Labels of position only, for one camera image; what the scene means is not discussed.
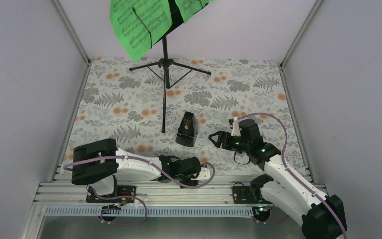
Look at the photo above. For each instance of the green sheet music left page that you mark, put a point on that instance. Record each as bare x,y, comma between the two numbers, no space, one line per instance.
139,24

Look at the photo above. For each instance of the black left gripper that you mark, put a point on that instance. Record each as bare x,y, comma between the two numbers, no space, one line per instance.
193,183

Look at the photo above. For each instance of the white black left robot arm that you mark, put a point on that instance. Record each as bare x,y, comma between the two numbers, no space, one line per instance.
101,165

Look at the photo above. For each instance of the grey slotted cable duct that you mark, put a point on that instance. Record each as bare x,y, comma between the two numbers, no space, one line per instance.
152,211

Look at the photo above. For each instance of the floral patterned mat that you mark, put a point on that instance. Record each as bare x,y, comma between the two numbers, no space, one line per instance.
127,106

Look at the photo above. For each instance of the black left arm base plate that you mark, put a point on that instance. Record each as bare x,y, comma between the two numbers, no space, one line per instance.
118,197

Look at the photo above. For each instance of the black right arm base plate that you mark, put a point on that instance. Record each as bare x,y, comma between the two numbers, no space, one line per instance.
242,195

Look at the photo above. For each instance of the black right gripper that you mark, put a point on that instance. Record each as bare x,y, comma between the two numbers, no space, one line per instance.
222,136

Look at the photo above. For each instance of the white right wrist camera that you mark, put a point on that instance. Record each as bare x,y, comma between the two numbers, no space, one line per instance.
234,123

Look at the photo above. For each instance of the black music stand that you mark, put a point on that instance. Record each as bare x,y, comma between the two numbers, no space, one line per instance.
165,62

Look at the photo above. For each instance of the black metronome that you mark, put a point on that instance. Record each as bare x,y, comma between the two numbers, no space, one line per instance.
188,130

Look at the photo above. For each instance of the aluminium rail frame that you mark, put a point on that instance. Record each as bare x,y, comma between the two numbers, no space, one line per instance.
217,193

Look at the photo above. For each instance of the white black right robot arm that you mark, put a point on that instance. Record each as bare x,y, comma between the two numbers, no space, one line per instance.
319,215

